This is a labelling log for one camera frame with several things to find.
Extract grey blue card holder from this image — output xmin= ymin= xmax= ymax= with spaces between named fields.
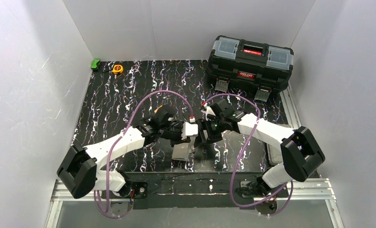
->
xmin=172 ymin=143 xmax=194 ymax=161

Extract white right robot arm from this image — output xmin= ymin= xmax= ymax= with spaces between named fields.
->
xmin=202 ymin=96 xmax=326 ymax=191

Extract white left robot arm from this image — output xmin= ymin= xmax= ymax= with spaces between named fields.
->
xmin=57 ymin=106 xmax=198 ymax=199

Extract yellow tape measure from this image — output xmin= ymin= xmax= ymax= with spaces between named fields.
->
xmin=111 ymin=64 xmax=124 ymax=75

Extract black toolbox with clear lids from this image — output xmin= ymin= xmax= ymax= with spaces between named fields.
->
xmin=205 ymin=35 xmax=294 ymax=102

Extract green small tool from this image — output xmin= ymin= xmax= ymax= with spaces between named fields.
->
xmin=90 ymin=59 xmax=101 ymax=71

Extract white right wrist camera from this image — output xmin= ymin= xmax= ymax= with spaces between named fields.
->
xmin=201 ymin=102 xmax=216 ymax=121

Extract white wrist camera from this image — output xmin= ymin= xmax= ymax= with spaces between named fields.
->
xmin=182 ymin=122 xmax=199 ymax=140
xmin=201 ymin=102 xmax=216 ymax=121

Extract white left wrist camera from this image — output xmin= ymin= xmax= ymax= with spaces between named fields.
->
xmin=182 ymin=122 xmax=199 ymax=140

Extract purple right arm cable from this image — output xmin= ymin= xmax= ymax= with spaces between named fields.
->
xmin=202 ymin=93 xmax=294 ymax=218

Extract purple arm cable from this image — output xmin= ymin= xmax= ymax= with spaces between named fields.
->
xmin=202 ymin=93 xmax=294 ymax=218
xmin=94 ymin=90 xmax=195 ymax=219

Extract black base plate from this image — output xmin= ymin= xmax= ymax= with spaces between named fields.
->
xmin=63 ymin=170 xmax=321 ymax=211

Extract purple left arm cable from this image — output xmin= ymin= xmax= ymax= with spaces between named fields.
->
xmin=94 ymin=90 xmax=195 ymax=219

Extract aluminium frame rails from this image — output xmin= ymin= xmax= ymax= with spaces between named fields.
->
xmin=45 ymin=87 xmax=344 ymax=228

